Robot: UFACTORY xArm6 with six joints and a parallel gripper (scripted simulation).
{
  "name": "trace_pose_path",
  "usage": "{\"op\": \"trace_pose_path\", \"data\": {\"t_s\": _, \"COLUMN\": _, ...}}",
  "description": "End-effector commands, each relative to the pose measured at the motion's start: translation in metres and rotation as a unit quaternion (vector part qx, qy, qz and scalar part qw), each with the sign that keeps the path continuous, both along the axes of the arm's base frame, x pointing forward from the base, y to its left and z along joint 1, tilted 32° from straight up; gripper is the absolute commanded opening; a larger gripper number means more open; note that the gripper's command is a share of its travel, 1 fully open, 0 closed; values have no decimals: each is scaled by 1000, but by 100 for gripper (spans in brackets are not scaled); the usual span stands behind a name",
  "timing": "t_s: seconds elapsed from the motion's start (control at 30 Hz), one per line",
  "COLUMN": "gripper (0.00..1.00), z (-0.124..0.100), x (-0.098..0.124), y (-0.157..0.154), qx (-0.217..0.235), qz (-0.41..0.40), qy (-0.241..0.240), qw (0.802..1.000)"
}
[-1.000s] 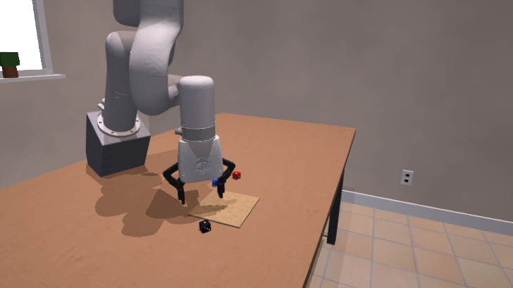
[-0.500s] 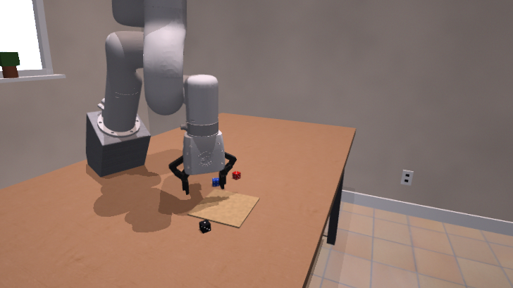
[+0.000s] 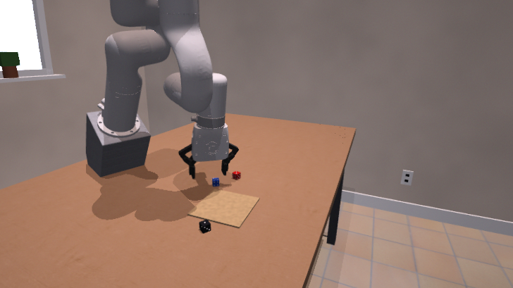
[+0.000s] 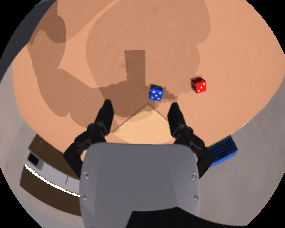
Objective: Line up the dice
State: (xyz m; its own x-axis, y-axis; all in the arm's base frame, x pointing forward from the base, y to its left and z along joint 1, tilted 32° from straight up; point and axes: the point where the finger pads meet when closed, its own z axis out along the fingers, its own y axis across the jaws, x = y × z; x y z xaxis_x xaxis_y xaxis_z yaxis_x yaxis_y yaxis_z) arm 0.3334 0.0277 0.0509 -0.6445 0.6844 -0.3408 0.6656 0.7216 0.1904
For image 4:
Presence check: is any tan mat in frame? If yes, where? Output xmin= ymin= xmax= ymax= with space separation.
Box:
xmin=112 ymin=103 xmax=174 ymax=144

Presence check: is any red die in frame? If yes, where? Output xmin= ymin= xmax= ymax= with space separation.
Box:
xmin=191 ymin=77 xmax=206 ymax=93

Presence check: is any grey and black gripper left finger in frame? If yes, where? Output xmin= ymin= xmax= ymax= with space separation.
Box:
xmin=63 ymin=99 xmax=114 ymax=178

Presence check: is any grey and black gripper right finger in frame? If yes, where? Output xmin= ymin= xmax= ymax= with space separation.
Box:
xmin=167 ymin=102 xmax=215 ymax=179

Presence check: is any blue die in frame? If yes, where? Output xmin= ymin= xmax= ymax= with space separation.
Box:
xmin=149 ymin=85 xmax=164 ymax=101

